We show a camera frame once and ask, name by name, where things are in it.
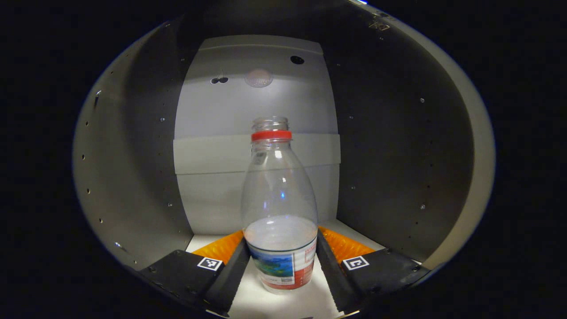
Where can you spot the clear plastic bottle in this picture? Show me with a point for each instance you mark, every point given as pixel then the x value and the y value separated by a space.
pixel 279 199

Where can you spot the white cabinet shelf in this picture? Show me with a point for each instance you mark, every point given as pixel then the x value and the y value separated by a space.
pixel 283 305

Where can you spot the beige cabinet door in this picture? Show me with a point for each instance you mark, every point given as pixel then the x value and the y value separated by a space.
pixel 483 168

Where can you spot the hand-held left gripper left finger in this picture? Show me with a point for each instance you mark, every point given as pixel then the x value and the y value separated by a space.
pixel 234 274

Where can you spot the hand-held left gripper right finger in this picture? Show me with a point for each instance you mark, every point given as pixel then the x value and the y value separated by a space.
pixel 330 274

